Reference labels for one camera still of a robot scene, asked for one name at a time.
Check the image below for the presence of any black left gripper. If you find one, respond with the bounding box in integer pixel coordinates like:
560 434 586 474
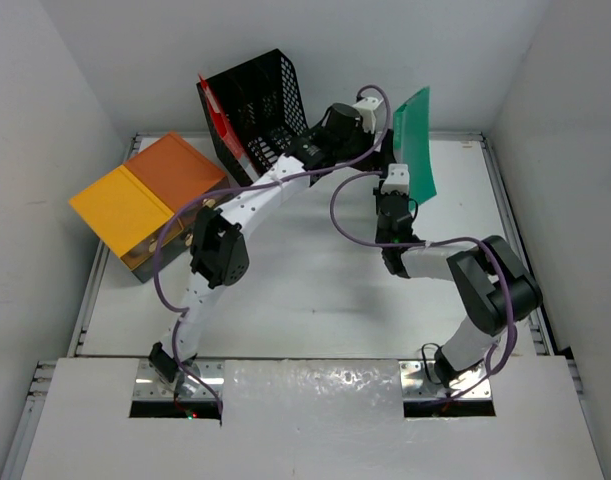
332 121 394 175

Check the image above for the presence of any green notebook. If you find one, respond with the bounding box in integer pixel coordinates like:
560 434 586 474
393 86 437 204

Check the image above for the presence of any red notebook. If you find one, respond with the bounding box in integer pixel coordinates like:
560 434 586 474
197 76 260 186

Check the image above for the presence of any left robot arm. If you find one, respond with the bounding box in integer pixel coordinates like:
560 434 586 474
149 97 391 383

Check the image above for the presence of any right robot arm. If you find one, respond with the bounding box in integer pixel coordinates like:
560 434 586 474
373 188 543 388

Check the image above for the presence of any black mesh file rack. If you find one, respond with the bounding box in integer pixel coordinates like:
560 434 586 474
203 49 308 177

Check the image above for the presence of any orange yellow drawer organizer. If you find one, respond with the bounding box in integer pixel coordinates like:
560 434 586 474
69 132 230 283

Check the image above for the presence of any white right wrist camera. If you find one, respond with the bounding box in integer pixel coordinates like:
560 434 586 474
380 163 410 196

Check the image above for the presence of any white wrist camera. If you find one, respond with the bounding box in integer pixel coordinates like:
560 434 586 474
353 96 384 134
380 163 410 196

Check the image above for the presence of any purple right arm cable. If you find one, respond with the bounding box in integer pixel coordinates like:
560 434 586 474
329 169 519 401

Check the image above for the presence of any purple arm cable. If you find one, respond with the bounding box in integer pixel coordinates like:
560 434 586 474
329 169 519 401
151 84 392 416

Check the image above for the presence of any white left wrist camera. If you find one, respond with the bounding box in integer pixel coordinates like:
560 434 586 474
353 96 384 134

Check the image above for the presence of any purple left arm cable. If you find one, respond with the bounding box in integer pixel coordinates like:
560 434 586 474
151 84 392 416

